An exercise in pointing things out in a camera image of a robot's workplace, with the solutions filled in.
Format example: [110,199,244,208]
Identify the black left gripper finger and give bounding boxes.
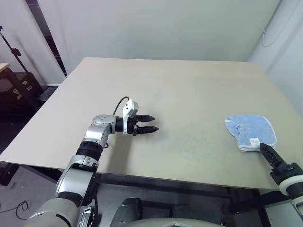
[137,126,160,135]
[137,114,156,123]

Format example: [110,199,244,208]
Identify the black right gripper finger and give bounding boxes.
[259,142,285,170]

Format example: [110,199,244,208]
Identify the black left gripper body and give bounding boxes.
[127,114,140,136]

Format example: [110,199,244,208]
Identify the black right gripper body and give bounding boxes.
[269,162,303,184]

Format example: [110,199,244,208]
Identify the light blue towel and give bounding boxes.
[223,114,278,154]

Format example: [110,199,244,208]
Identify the dark rounded grey shape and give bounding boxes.
[115,197,143,227]

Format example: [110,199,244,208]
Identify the black textured floor mat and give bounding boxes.
[36,84,60,103]

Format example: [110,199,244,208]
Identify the silver robot torso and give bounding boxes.
[131,217,262,227]

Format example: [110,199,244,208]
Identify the black equipment cases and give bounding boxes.
[13,71,41,101]

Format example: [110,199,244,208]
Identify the black tripod stand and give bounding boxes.
[0,25,29,74]

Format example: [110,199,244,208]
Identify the wooden top desk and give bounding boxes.
[0,61,27,114]

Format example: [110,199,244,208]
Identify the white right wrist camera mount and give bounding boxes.
[277,174,303,197]

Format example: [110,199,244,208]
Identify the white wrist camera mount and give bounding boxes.
[277,174,303,197]
[122,97,141,136]

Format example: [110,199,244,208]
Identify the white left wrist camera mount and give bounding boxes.
[122,97,141,136]

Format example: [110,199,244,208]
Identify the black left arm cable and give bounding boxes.
[113,96,131,117]

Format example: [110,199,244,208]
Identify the black table frame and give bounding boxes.
[0,162,269,215]

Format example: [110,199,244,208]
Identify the black cable on floor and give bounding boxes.
[0,199,31,214]

